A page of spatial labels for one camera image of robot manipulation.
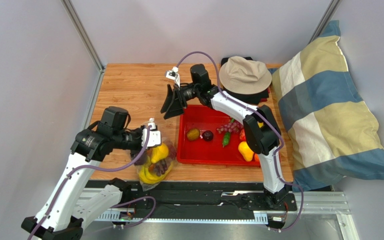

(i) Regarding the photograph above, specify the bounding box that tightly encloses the aluminium base frame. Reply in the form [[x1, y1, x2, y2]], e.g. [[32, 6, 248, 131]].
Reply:
[[82, 183, 359, 240]]

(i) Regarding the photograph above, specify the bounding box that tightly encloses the dark purple plum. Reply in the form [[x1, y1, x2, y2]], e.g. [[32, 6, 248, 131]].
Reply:
[[201, 130, 214, 142]]

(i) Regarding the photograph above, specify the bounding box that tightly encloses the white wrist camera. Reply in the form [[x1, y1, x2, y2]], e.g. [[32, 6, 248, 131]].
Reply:
[[141, 118, 163, 148], [165, 66, 181, 87]]

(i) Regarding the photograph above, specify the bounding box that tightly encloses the clear dotted zip top bag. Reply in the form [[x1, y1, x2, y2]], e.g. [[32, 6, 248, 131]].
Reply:
[[134, 137, 177, 192]]

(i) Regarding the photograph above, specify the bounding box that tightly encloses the yellow banana bunch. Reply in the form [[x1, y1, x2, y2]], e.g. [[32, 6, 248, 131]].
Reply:
[[137, 156, 175, 185]]

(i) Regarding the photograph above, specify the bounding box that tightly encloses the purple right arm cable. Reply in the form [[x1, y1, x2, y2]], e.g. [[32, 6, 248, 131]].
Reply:
[[175, 50, 306, 233]]

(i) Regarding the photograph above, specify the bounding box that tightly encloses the small green pepper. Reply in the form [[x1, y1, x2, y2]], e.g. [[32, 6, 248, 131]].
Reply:
[[222, 132, 231, 148]]

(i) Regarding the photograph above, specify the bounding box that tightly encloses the right aluminium frame post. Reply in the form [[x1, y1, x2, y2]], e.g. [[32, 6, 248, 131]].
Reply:
[[308, 0, 342, 43]]

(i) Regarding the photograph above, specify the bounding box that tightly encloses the brown kiwi fruit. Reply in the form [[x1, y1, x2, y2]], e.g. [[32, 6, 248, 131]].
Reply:
[[186, 128, 201, 142]]

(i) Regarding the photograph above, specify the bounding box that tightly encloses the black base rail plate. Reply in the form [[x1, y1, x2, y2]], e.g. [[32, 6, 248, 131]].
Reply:
[[121, 181, 300, 221]]

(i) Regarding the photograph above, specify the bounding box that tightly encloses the dark purple grape bunch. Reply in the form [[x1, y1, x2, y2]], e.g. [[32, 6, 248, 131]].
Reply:
[[148, 143, 177, 177]]

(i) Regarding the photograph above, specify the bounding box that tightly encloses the beige bucket hat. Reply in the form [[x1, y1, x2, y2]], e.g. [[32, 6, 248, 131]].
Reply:
[[218, 55, 273, 95]]

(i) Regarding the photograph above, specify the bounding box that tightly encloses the red plastic tray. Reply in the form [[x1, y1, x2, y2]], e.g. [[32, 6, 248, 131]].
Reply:
[[177, 105, 260, 168]]

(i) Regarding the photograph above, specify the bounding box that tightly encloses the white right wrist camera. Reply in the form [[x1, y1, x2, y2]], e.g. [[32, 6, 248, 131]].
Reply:
[[165, 66, 181, 87]]

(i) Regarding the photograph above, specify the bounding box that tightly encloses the blue yellow striped pillow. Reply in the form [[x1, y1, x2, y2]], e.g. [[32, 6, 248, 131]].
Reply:
[[272, 20, 384, 192]]

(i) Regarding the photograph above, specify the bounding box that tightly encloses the left aluminium frame post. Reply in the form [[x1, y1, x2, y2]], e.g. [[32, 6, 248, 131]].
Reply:
[[61, 0, 105, 73]]

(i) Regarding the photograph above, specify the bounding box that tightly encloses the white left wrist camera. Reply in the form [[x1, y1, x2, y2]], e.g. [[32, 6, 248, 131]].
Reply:
[[141, 118, 163, 148]]

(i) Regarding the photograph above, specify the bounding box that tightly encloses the light purple grape bunch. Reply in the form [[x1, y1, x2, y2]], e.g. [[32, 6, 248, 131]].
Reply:
[[216, 120, 243, 134]]

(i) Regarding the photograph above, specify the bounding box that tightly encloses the yellow lemon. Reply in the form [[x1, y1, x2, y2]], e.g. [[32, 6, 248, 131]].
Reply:
[[150, 143, 170, 164]]

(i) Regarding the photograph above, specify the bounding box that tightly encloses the orange fruit front right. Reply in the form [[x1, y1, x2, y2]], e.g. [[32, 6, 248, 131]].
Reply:
[[253, 153, 260, 162]]

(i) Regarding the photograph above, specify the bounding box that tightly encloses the yellow pear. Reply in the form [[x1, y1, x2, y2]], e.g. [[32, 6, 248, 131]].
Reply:
[[237, 141, 255, 162]]

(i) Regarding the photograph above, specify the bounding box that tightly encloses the red strawberry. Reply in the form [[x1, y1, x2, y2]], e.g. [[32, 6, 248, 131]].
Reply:
[[239, 129, 246, 142]]

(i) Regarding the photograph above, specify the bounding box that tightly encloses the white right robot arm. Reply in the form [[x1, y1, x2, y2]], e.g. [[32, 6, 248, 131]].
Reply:
[[160, 64, 290, 207]]

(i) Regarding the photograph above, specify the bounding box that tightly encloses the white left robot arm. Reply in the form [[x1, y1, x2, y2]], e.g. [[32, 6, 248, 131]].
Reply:
[[21, 106, 162, 240]]

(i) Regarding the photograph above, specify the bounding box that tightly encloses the aluminium frame post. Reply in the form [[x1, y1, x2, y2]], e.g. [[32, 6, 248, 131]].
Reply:
[[308, 0, 342, 43], [61, 0, 105, 73]]

